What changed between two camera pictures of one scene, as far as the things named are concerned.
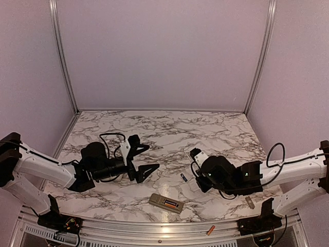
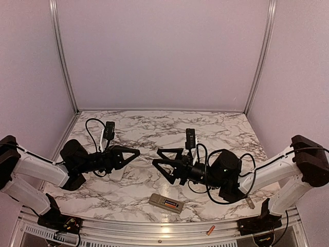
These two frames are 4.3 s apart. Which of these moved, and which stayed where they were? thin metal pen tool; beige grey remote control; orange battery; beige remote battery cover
Moved: thin metal pen tool
Stayed: beige remote battery cover; beige grey remote control; orange battery
